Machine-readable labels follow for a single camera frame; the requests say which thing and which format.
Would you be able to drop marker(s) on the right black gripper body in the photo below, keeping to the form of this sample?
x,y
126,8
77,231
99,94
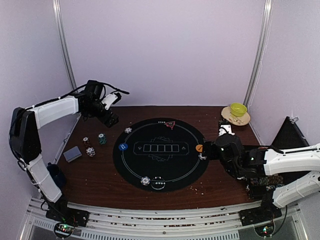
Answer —
x,y
212,156

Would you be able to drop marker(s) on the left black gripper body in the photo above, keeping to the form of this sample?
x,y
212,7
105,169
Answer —
x,y
94,111

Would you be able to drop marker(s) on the orange big blind button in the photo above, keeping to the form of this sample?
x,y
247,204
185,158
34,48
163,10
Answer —
x,y
199,148

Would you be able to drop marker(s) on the green poker chip stack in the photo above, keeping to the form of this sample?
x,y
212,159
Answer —
x,y
102,139

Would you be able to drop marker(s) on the blue orange ten chip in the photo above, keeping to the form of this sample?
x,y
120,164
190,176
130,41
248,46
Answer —
x,y
128,130

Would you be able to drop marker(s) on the red white poker chip stack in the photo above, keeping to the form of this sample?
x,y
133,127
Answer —
x,y
90,151

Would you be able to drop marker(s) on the red triangular dealer marker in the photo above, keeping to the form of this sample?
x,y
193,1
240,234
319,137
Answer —
x,y
170,124

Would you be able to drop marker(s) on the blue small blind button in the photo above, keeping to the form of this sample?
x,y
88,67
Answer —
x,y
123,147

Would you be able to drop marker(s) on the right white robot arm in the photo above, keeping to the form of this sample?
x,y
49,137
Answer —
x,y
249,162

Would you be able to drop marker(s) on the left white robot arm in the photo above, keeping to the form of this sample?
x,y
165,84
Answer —
x,y
24,140

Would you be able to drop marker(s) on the dark red poker chip stack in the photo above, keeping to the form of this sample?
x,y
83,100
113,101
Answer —
x,y
86,142

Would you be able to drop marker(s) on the beige plate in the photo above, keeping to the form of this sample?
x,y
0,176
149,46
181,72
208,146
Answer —
x,y
235,120

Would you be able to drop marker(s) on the green plastic bowl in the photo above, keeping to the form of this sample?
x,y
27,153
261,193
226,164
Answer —
x,y
238,109

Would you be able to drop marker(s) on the grey card deck box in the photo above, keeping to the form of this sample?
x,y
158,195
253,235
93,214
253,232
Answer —
x,y
72,154

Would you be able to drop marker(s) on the round black poker mat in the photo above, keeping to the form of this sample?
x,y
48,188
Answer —
x,y
167,156

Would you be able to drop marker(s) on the poker chips row in case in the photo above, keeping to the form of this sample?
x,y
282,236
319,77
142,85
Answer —
x,y
267,182

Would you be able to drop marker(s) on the black poker case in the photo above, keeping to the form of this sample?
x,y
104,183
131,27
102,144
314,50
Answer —
x,y
289,136

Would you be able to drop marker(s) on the dark blue mug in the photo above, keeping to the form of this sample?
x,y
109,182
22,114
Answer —
x,y
57,175

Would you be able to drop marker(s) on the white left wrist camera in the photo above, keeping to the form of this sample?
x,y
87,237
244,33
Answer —
x,y
111,99

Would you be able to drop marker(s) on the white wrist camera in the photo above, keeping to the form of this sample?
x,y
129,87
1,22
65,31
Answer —
x,y
224,127
111,99

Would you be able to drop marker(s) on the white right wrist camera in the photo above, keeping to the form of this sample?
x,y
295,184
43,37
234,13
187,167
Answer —
x,y
224,127

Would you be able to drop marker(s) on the aluminium front rail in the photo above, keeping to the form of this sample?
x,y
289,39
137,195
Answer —
x,y
216,223

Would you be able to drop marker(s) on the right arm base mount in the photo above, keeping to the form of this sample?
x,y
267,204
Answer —
x,y
267,211

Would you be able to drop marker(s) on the right aluminium frame post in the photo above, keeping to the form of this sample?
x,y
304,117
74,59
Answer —
x,y
261,46

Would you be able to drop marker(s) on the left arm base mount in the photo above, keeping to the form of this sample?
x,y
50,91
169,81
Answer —
x,y
67,215

